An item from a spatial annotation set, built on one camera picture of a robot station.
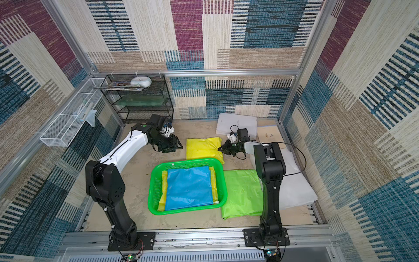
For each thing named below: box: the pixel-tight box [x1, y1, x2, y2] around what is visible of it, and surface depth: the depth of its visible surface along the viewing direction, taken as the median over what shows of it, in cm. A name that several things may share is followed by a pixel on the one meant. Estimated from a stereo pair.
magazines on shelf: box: [93, 81, 145, 92], surface depth 82 cm
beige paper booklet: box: [256, 124, 287, 149], surface depth 114 cm
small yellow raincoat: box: [186, 137, 225, 165], surface depth 104 cm
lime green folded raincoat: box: [220, 169, 264, 220], surface depth 86 cm
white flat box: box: [216, 112, 257, 140], surface depth 118 cm
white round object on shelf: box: [130, 76, 153, 88], surface depth 92 cm
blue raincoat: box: [164, 165, 214, 211], surface depth 86 cm
